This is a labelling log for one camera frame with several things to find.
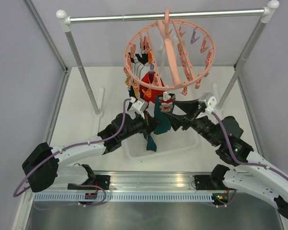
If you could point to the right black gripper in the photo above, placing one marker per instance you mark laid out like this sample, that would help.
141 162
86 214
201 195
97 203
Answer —
190 107

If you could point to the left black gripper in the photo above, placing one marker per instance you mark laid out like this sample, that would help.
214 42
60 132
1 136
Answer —
150 123

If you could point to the teal reindeer sock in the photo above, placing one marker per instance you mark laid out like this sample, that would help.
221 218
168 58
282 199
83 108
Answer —
161 107

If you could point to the teal sock front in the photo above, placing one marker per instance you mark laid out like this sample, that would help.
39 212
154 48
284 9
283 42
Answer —
151 147

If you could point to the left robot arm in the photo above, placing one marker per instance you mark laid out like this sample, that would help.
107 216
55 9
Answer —
47 165

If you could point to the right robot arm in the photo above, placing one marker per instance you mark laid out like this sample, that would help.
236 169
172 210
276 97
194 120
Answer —
245 170

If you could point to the pink round clip hanger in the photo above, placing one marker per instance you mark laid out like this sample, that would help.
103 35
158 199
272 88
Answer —
150 76

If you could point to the white plastic basket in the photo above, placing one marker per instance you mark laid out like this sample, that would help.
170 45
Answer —
167 143

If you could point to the green patterned sock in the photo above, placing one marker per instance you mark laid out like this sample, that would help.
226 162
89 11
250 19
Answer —
133 91

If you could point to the black white striped sock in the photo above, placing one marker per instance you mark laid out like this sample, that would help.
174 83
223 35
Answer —
138 63

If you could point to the purple clothes peg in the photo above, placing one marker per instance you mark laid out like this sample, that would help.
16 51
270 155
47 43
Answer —
194 38

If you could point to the metal clothes rack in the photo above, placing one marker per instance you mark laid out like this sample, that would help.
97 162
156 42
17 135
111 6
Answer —
158 16

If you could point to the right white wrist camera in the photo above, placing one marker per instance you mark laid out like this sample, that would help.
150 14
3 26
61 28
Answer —
208 101

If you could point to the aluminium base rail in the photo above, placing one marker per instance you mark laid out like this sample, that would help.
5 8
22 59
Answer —
145 181

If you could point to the white slotted cable duct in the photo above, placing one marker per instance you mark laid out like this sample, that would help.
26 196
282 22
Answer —
124 197

